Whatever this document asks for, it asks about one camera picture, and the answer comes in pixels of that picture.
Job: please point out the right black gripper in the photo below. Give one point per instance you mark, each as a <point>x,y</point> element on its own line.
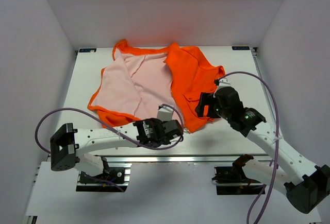
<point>205,99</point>

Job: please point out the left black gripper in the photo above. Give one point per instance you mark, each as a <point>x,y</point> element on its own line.
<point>155,120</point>

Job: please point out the orange zip jacket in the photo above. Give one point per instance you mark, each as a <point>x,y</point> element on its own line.
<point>139,80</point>

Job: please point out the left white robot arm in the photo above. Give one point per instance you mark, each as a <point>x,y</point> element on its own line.
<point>73,148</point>

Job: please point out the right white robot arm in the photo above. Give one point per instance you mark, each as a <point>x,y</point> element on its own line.
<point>304,183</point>

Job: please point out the right blue table label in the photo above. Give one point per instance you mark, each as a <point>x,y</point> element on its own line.
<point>240,48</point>

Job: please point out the blue table label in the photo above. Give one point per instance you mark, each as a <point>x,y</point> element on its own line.
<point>240,48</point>
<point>87,50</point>

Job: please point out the left blue table label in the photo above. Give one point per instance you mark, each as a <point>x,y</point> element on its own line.
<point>87,50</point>

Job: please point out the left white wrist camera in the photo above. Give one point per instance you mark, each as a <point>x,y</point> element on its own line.
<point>165,112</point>

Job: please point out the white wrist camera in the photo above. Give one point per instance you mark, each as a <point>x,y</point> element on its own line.
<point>165,112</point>
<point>222,82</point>

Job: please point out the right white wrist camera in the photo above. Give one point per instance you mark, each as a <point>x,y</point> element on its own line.
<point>222,82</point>

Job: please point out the aluminium table front rail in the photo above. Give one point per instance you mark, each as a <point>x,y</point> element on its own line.
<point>171,159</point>

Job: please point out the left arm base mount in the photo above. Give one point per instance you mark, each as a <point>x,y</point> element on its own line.
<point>114,179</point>

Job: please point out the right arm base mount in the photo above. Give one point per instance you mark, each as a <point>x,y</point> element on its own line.
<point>232,181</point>

